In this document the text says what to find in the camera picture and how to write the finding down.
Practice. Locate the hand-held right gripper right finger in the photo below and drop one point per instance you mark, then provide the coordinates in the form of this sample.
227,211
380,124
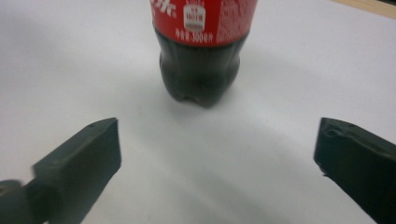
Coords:
358,161

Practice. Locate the cola bottle with red cap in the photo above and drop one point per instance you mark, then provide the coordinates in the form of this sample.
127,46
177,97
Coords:
199,56

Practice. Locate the white table mat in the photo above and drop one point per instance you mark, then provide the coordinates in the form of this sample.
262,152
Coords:
199,161

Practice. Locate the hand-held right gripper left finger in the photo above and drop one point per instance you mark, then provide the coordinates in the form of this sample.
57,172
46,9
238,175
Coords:
81,161

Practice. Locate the wooden table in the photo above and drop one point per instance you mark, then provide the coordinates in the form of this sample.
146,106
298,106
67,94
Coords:
373,6

